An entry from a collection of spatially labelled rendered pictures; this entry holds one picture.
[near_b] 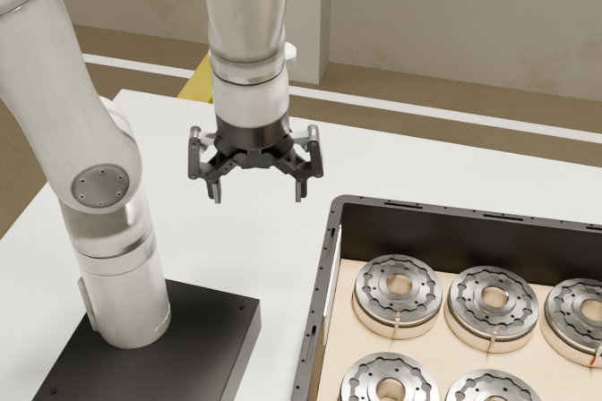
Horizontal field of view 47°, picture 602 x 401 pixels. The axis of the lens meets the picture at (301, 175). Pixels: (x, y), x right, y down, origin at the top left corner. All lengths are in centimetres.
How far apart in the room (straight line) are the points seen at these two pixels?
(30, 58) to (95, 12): 249
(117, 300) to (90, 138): 25
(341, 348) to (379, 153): 52
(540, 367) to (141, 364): 47
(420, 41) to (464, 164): 145
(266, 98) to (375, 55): 209
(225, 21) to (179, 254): 56
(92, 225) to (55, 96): 19
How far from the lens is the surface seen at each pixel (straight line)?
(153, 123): 134
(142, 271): 81
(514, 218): 84
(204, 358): 89
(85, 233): 77
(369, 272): 84
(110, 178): 69
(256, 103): 65
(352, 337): 82
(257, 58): 62
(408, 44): 268
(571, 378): 84
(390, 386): 76
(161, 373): 89
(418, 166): 123
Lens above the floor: 150
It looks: 42 degrees down
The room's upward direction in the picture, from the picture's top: straight up
